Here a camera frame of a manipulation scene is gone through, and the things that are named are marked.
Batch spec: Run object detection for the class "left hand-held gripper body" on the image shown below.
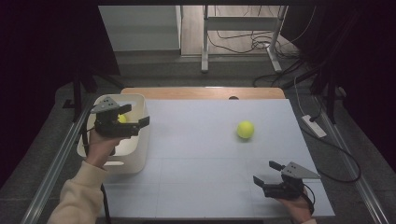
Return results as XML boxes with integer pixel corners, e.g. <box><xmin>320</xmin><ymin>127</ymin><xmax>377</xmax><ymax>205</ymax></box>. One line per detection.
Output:
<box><xmin>90</xmin><ymin>96</ymin><xmax>141</xmax><ymax>139</ymax></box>

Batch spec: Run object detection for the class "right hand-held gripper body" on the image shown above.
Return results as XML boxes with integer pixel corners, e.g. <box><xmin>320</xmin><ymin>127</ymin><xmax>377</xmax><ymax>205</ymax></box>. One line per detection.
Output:
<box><xmin>262</xmin><ymin>161</ymin><xmax>321</xmax><ymax>200</ymax></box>

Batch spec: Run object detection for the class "white plastic bin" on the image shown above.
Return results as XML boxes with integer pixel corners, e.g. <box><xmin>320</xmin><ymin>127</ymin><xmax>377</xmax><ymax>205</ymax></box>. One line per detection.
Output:
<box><xmin>77</xmin><ymin>93</ymin><xmax>151</xmax><ymax>175</ymax></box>

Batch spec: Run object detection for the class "person's right hand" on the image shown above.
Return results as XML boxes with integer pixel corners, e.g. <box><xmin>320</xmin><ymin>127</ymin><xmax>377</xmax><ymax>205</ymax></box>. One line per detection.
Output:
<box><xmin>276</xmin><ymin>194</ymin><xmax>314</xmax><ymax>223</ymax></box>

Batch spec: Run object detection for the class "person's left hand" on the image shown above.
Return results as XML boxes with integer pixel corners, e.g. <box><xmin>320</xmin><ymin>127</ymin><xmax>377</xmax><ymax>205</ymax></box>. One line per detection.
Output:
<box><xmin>84</xmin><ymin>129</ymin><xmax>124</xmax><ymax>171</ymax></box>

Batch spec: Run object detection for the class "black stand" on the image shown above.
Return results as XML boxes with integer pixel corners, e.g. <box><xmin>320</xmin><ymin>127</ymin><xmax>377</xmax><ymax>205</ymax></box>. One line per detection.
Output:
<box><xmin>62</xmin><ymin>66</ymin><xmax>125</xmax><ymax>123</ymax></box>
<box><xmin>311</xmin><ymin>62</ymin><xmax>347</xmax><ymax>125</ymax></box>

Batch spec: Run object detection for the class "white foam board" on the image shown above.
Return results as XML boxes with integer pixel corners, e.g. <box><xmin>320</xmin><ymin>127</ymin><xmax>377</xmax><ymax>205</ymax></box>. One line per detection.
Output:
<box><xmin>97</xmin><ymin>98</ymin><xmax>336</xmax><ymax>218</ymax></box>

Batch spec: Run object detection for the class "white power strip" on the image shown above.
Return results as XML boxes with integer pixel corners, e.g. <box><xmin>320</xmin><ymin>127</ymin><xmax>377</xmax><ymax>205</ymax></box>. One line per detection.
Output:
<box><xmin>301</xmin><ymin>114</ymin><xmax>328</xmax><ymax>139</ymax></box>

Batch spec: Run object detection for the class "person's left cream sleeve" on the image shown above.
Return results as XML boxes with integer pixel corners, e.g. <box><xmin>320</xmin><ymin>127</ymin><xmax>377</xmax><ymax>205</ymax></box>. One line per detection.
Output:
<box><xmin>46</xmin><ymin>161</ymin><xmax>110</xmax><ymax>224</ymax></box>

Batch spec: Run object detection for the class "white cabinet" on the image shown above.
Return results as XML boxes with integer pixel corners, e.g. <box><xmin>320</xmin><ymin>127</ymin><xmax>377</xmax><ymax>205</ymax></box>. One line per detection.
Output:
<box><xmin>98</xmin><ymin>5</ymin><xmax>182</xmax><ymax>52</ymax></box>

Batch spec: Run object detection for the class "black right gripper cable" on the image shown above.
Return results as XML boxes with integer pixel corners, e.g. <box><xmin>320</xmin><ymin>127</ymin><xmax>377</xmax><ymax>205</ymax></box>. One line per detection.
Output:
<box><xmin>303</xmin><ymin>183</ymin><xmax>316</xmax><ymax>216</ymax></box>

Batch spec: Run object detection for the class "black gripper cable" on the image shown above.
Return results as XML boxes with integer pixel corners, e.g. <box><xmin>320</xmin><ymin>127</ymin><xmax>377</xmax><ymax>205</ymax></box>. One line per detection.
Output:
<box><xmin>79</xmin><ymin>105</ymin><xmax>113</xmax><ymax>224</ymax></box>
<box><xmin>303</xmin><ymin>183</ymin><xmax>316</xmax><ymax>216</ymax></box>

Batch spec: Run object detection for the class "metal floor rail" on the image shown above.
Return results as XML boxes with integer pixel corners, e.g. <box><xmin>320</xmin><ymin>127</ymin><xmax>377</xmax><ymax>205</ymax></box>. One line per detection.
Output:
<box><xmin>314</xmin><ymin>96</ymin><xmax>390</xmax><ymax>224</ymax></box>
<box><xmin>20</xmin><ymin>99</ymin><xmax>94</xmax><ymax>224</ymax></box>

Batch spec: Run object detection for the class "black power cable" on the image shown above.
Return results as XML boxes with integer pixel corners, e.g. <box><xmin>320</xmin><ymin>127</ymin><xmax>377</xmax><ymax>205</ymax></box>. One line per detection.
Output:
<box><xmin>300</xmin><ymin>105</ymin><xmax>362</xmax><ymax>185</ymax></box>

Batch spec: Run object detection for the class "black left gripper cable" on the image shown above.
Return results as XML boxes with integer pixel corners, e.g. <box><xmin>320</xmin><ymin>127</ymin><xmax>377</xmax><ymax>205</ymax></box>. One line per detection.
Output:
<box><xmin>79</xmin><ymin>105</ymin><xmax>113</xmax><ymax>224</ymax></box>

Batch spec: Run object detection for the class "tangle of black floor cables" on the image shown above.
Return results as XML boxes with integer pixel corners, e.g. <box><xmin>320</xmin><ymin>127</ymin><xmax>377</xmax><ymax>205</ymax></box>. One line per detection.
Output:
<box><xmin>206</xmin><ymin>6</ymin><xmax>317</xmax><ymax>90</ymax></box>

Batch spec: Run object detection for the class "white metal desk frame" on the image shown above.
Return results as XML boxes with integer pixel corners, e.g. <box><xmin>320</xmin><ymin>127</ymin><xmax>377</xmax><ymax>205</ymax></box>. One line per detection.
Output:
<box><xmin>200</xmin><ymin>5</ymin><xmax>289</xmax><ymax>74</ymax></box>

